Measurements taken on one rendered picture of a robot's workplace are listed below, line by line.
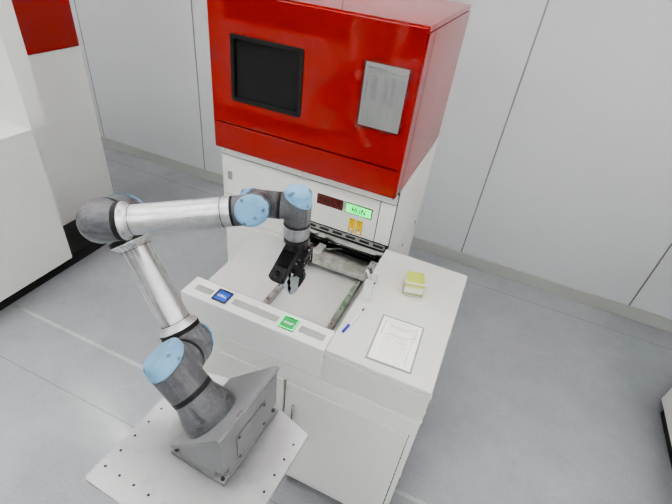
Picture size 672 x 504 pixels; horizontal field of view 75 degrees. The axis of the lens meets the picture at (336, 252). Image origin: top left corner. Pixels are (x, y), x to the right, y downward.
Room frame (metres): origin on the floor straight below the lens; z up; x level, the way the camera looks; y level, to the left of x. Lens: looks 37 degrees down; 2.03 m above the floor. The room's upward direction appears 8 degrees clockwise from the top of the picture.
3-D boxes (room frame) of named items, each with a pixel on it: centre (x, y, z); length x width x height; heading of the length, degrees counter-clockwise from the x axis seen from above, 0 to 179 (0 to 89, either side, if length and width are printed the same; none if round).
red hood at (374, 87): (1.94, 0.07, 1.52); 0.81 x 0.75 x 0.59; 71
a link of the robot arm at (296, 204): (1.02, 0.12, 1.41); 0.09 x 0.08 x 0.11; 93
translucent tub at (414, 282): (1.25, -0.30, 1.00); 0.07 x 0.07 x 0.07; 86
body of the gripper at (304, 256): (1.03, 0.12, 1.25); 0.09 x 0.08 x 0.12; 161
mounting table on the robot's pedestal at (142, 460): (0.64, 0.28, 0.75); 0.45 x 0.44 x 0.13; 158
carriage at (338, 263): (1.49, 0.00, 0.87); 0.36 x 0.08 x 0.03; 71
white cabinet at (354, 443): (1.25, 0.02, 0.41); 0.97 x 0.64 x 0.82; 71
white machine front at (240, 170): (1.65, 0.17, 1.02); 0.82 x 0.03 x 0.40; 71
